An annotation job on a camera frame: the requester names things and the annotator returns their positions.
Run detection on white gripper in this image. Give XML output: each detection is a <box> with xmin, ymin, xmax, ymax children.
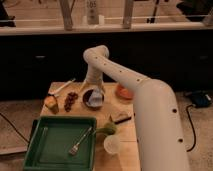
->
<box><xmin>85</xmin><ymin>66</ymin><xmax>103</xmax><ymax>89</ymax></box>

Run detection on grey towel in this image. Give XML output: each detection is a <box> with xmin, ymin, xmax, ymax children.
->
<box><xmin>89</xmin><ymin>89</ymin><xmax>103</xmax><ymax>107</ymax></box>

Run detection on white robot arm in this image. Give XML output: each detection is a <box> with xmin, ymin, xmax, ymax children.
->
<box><xmin>83</xmin><ymin>45</ymin><xmax>190</xmax><ymax>171</ymax></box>

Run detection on purple bowl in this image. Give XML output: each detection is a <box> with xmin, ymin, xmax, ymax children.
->
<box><xmin>83</xmin><ymin>89</ymin><xmax>103</xmax><ymax>110</ymax></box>

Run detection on orange bowl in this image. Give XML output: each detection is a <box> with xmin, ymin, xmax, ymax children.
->
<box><xmin>115</xmin><ymin>84</ymin><xmax>133</xmax><ymax>100</ymax></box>

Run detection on bunch of red grapes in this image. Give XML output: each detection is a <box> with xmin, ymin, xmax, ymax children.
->
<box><xmin>64</xmin><ymin>92</ymin><xmax>78</xmax><ymax>112</ymax></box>

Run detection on brown black brush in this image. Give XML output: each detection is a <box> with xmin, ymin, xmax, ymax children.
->
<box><xmin>110</xmin><ymin>112</ymin><xmax>131</xmax><ymax>124</ymax></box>

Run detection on yellow bread piece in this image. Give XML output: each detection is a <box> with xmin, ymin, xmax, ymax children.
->
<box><xmin>44</xmin><ymin>96</ymin><xmax>59</xmax><ymax>114</ymax></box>

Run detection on green pear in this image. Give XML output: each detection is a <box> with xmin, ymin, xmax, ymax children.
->
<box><xmin>96</xmin><ymin>122</ymin><xmax>117</xmax><ymax>135</ymax></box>

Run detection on white cup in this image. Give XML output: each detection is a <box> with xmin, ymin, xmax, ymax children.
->
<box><xmin>103</xmin><ymin>135</ymin><xmax>120</xmax><ymax>155</ymax></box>

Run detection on green plastic tray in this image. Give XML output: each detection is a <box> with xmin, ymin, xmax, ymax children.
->
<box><xmin>23</xmin><ymin>116</ymin><xmax>97</xmax><ymax>171</ymax></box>

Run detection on silver fork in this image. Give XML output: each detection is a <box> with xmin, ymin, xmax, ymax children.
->
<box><xmin>69</xmin><ymin>127</ymin><xmax>92</xmax><ymax>155</ymax></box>

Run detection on black power adapter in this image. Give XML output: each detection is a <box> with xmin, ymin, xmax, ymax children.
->
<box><xmin>189</xmin><ymin>91</ymin><xmax>212</xmax><ymax>108</ymax></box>

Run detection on black cable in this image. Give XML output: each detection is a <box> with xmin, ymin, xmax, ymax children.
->
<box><xmin>0</xmin><ymin>112</ymin><xmax>31</xmax><ymax>144</ymax></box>

